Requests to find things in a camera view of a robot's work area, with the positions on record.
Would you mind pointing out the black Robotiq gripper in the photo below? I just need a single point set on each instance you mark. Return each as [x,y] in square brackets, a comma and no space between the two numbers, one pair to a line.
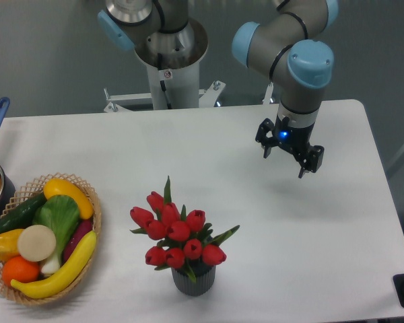
[291,132]

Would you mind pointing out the red tulip bouquet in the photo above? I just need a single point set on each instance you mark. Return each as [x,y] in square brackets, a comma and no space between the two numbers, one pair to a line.
[180,236]

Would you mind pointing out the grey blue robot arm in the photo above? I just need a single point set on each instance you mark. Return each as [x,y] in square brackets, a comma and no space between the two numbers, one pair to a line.
[285,51]

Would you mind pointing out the dark grey ribbed vase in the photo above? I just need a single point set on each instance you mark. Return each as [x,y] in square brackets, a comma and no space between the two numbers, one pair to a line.
[195,278]

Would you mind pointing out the purple sweet potato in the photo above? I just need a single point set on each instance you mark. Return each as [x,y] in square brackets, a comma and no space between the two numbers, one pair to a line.
[81,230]

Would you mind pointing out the green bok choy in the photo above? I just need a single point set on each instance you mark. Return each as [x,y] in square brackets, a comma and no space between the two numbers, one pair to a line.
[60,214]

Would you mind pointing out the yellow squash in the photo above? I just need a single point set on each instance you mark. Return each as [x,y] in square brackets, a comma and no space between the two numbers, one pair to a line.
[59,186]

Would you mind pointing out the yellow banana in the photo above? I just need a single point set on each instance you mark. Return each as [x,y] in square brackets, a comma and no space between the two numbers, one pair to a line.
[60,280]

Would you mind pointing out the beige round disc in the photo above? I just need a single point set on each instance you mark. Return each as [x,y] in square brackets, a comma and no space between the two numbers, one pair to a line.
[36,243]

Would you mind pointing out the dark green cucumber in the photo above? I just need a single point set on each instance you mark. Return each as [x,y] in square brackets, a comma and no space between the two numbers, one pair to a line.
[22,216]

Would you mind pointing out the orange fruit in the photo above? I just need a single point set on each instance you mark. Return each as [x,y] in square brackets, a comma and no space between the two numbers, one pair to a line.
[21,270]

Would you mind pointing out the yellow bell pepper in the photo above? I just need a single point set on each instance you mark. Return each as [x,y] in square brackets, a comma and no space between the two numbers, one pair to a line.
[9,244]

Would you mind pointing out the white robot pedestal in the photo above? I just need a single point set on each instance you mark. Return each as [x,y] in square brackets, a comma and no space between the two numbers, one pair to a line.
[172,63]

